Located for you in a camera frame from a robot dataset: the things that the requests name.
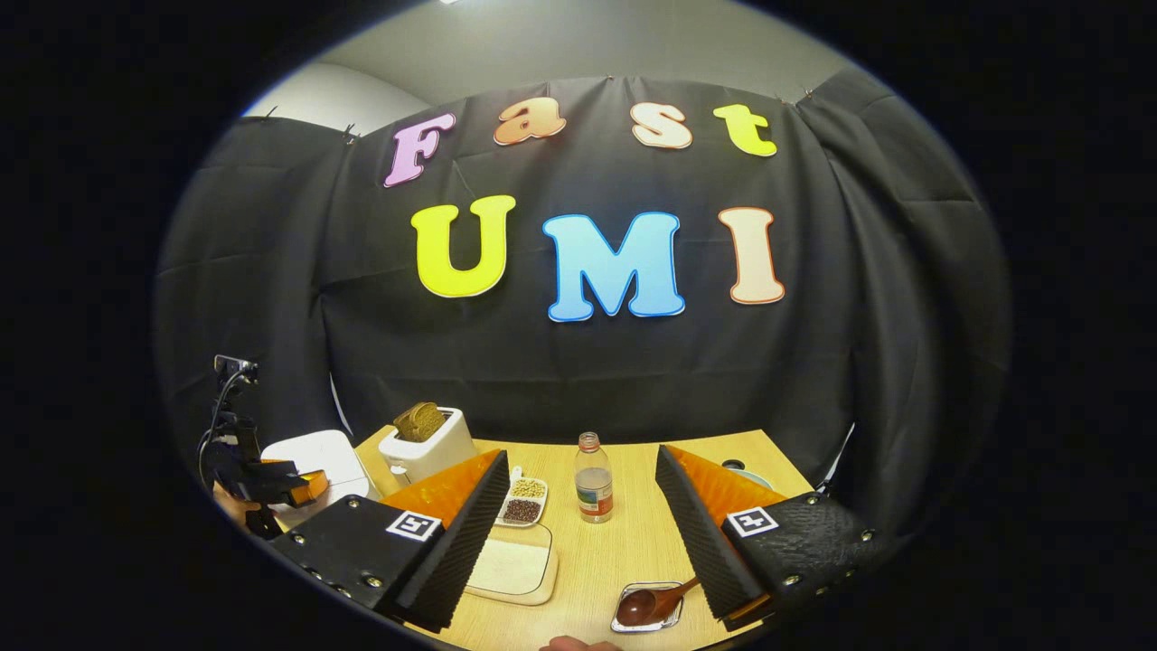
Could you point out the brown bread slice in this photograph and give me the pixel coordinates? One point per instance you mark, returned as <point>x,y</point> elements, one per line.
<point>436,418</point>
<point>409,423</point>

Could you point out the black backdrop cloth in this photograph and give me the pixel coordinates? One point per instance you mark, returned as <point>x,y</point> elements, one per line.
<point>271,316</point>

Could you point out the white rice cooker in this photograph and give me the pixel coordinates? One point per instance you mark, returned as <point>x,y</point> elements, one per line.
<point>321,452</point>

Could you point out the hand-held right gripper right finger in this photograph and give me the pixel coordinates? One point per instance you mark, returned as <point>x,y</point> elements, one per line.
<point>696,538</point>

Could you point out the clear plastic water bottle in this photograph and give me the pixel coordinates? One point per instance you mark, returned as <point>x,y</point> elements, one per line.
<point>594,488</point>

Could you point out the white toaster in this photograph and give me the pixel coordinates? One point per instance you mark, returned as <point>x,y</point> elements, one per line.
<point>434,457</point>

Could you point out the black table grommet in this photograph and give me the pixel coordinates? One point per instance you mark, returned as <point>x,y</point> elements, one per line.
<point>732,464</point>

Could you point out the white divided bean dish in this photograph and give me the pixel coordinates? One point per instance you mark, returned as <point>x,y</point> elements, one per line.
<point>524,502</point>

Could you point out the pale green plate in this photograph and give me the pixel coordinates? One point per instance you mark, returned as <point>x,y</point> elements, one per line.
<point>755,479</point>

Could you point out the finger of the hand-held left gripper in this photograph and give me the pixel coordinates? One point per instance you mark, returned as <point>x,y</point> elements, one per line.
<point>316,486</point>

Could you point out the brown wooden spoon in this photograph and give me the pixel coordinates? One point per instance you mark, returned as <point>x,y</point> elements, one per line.
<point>646,604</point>

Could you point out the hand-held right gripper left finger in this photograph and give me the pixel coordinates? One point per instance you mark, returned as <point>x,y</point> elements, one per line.
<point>465,542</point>

